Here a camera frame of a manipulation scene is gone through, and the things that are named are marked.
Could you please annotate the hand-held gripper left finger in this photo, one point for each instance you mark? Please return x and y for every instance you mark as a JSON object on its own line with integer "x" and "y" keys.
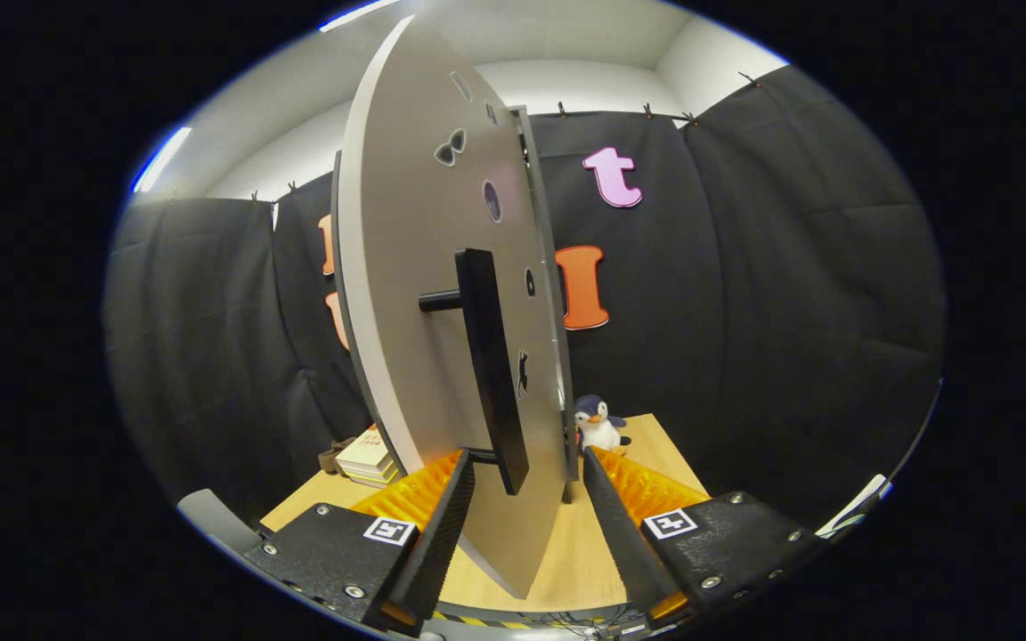
{"x": 442, "y": 543}

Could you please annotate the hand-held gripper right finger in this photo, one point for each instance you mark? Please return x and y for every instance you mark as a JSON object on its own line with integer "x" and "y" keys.
{"x": 624, "y": 543}

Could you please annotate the dark grey shoe cabinet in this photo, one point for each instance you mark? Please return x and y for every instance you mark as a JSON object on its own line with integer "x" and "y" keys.
{"x": 533, "y": 169}

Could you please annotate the grey book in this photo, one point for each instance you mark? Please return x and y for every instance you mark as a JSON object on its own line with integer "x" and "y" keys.
{"x": 386, "y": 483}

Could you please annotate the black yellow striped tape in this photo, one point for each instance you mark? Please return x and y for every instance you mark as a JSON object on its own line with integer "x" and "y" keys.
{"x": 477, "y": 617}

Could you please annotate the yellow edged book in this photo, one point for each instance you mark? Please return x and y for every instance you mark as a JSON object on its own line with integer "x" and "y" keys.
{"x": 375, "y": 474}

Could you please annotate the penguin plush toy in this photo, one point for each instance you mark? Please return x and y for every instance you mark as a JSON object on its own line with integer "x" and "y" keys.
{"x": 598, "y": 425}

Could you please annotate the dark brown small object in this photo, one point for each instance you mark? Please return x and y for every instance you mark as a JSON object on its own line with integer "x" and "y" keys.
{"x": 330, "y": 458}

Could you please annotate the grey rounded object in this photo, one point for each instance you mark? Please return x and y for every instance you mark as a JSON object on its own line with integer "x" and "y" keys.
{"x": 215, "y": 525}

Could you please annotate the white flat object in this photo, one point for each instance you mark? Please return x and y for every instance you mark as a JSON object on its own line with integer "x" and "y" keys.
{"x": 856, "y": 507}

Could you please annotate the long ceiling light strip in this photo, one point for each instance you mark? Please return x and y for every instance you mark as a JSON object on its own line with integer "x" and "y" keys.
{"x": 159, "y": 158}

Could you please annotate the ceiling light panel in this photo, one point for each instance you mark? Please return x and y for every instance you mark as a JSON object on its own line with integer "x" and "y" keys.
{"x": 357, "y": 13}

